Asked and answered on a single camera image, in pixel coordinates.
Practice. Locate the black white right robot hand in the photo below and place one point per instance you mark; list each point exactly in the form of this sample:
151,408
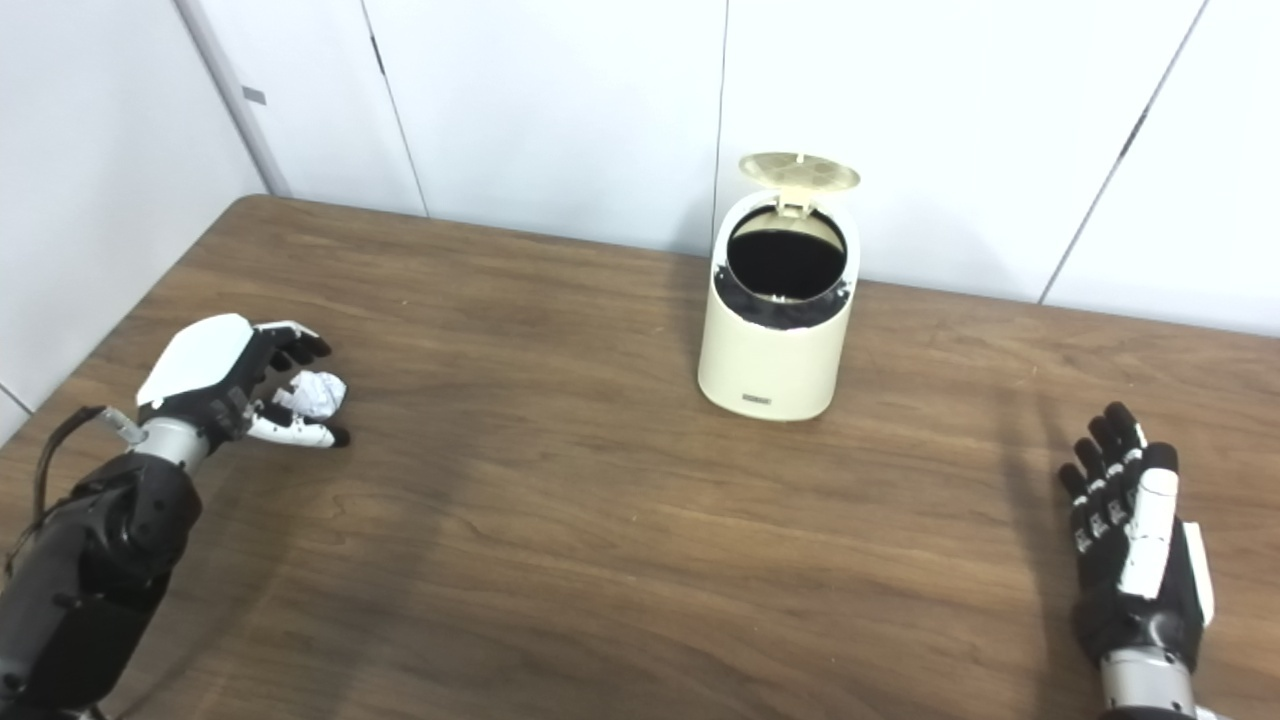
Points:
1140,610

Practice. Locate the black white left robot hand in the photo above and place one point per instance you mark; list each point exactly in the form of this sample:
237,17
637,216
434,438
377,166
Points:
200,365

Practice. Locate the white paper ball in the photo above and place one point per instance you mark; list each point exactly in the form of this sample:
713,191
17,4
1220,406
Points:
315,392

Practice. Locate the cream round bin lid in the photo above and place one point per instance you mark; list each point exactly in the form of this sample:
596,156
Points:
800,172

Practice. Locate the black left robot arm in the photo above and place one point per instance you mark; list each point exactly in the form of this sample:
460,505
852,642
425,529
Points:
90,570

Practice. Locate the cream-colored bin body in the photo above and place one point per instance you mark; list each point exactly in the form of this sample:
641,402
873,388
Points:
770,360

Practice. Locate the gray wall corner strip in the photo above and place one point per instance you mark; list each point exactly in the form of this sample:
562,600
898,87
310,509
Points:
230,100

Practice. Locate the small gray wall tag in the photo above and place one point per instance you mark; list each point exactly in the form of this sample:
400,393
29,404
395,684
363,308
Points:
254,95

